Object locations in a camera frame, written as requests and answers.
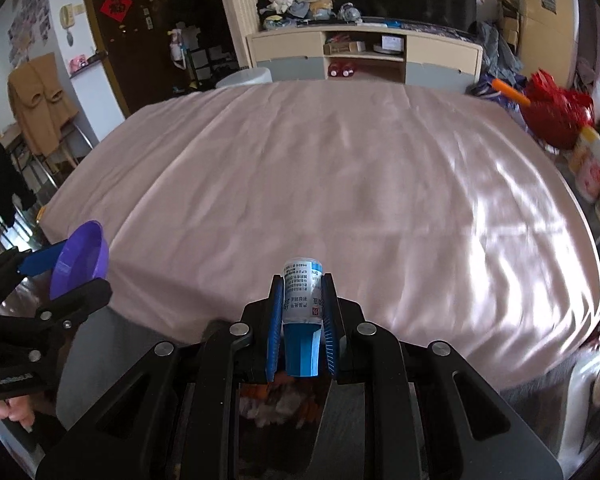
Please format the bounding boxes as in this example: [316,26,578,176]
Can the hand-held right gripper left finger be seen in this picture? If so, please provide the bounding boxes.
[35,274,287,480]

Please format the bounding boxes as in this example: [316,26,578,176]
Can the orange stick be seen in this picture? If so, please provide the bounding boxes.
[491,78,532,107]

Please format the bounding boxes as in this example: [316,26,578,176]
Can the purple plastic bowl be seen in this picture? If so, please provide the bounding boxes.
[49,220,110,302]

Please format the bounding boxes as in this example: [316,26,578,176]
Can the dark brown door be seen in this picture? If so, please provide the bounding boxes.
[79,0,193,117]

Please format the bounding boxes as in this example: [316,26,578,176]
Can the beige wardrobe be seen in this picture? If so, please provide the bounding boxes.
[516,0,579,92]

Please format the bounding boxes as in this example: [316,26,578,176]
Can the blue grey clothes heap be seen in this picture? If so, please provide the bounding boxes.
[467,20,526,97]

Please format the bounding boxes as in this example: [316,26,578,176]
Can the black shelf rack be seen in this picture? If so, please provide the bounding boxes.
[169,21,242,95]

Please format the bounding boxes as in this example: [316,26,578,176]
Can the white bottle with blue cap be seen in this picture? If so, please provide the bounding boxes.
[279,256,327,379]

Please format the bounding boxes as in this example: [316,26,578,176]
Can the wall photo collage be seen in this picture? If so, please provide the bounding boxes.
[7,0,52,70]

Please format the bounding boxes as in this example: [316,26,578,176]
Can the red door decoration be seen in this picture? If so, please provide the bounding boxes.
[100,0,132,24]

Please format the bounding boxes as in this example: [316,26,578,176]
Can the cardboard boxes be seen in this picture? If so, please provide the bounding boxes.
[496,0,524,57]

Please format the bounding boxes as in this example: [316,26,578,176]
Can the white bottle with pink label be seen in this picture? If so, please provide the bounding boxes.
[569,126,600,204]

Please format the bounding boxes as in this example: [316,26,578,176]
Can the wall intercom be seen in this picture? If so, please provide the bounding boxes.
[60,2,87,29]

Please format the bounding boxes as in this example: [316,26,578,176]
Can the tan coat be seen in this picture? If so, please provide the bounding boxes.
[7,52,79,159]

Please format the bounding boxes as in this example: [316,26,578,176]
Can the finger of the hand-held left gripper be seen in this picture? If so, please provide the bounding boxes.
[0,241,70,283]
[0,277,114,333]

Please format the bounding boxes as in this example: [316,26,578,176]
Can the person's left hand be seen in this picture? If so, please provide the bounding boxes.
[0,392,37,432]

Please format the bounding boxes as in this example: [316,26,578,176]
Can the beige television cabinet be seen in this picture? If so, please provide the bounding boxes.
[245,24,484,86]

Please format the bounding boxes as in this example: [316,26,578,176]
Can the metal frame chair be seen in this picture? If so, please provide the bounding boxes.
[4,122,97,188]

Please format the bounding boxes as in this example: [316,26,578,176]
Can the red plastic basket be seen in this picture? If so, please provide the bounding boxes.
[522,69,597,151]

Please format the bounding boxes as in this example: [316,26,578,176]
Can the black garment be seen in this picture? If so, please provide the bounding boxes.
[0,132,37,257]

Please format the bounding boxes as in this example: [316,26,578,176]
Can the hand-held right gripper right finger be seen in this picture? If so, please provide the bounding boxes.
[320,273,564,480]

